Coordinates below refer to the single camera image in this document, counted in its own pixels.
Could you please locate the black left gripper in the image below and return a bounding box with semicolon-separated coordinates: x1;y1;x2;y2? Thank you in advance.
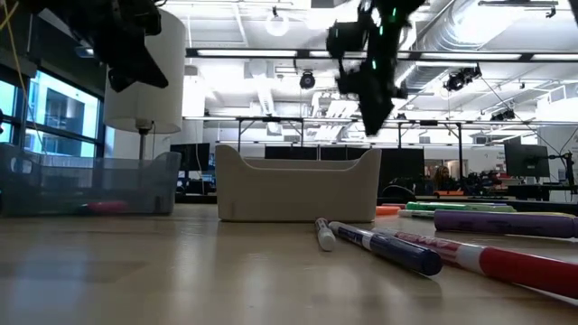
58;0;169;93

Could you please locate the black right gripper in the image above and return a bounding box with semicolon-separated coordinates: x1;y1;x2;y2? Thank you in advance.
336;0;425;136

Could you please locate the white barrel green marker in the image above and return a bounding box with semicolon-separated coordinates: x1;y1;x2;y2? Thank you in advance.
396;209;435;220

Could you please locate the grey opaque plastic bin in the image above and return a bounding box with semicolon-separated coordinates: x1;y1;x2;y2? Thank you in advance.
214;144;383;224

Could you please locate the dark green highlighter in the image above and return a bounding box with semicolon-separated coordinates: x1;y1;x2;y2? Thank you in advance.
405;200;480;212

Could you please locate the white barrel purple marker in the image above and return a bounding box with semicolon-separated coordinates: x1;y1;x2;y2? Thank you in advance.
314;217;338;253

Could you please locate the blue dry-erase marker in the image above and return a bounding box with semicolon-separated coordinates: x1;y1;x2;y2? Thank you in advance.
327;220;444;277

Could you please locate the purple Sharpie highlighter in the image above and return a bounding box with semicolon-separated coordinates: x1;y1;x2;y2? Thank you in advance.
433;209;578;239

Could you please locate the red dry-erase marker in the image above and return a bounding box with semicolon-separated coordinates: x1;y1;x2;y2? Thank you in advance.
383;227;578;301

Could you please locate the white cylindrical table lamp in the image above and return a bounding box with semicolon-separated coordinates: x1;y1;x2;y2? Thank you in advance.
102;8;187;160

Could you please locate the black computer monitor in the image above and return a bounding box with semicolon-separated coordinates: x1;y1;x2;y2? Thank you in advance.
264;144;320;161
170;143;211;172
319;144;362;161

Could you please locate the large black panel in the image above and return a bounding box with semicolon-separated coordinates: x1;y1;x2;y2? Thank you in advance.
381;147;426;199

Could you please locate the large glass window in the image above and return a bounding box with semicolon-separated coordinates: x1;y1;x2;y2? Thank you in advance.
0;67;105;159

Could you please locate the black beam with light strips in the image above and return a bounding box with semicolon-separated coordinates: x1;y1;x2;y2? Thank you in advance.
184;47;578;63

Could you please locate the black ceiling spotlight cluster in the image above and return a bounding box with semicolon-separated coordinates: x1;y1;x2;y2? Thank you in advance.
489;108;517;123
443;66;482;93

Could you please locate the person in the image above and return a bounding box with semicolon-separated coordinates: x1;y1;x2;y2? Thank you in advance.
433;164;457;193

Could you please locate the smoky translucent plastic bin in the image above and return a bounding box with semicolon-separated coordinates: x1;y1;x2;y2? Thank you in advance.
0;143;182;217

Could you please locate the computer monitor on stand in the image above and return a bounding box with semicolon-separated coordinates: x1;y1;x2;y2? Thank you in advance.
504;142;551;179

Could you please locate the black monitor stand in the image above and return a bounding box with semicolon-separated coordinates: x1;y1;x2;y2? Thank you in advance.
548;151;577;195

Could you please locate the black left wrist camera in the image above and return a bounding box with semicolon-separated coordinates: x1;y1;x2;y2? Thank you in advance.
130;7;163;37

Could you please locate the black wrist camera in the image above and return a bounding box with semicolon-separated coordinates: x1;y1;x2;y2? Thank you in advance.
327;20;368;60
130;7;163;37

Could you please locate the black background table frame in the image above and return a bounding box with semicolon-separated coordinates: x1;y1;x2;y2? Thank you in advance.
396;119;464;181
236;116;305;160

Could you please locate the silver ventilation duct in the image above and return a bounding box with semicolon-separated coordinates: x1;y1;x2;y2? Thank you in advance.
399;0;502;96

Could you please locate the black ceiling camera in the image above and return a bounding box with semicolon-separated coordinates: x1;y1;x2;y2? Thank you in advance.
299;70;317;91

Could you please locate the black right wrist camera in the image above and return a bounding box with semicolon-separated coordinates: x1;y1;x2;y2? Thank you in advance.
327;20;368;60

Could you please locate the yellow hanging cable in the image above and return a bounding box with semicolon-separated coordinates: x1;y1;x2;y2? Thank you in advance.
0;0;44;153

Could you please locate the white ring light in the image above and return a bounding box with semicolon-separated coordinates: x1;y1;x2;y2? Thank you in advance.
264;9;292;38

